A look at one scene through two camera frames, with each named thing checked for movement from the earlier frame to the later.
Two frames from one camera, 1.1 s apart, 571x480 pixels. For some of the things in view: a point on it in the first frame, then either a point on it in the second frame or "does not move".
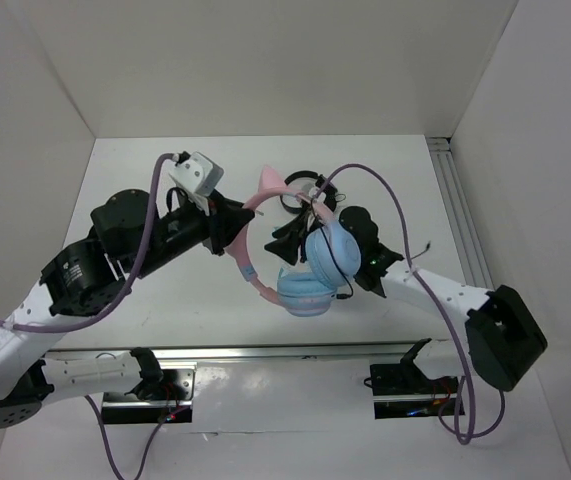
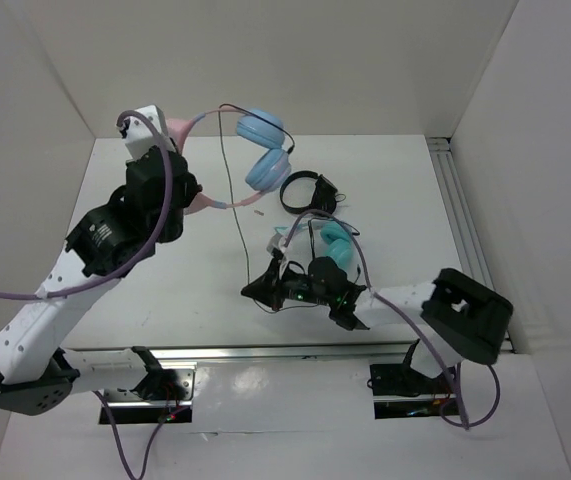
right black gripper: (292, 236) → (269, 289)
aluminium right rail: (473, 261) does not move
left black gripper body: (182, 228) → (177, 224)
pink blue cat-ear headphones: (333, 255) → (268, 165)
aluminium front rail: (405, 354) does not move
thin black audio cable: (334, 254) → (229, 173)
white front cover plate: (289, 390) does not move
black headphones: (323, 185) does not move
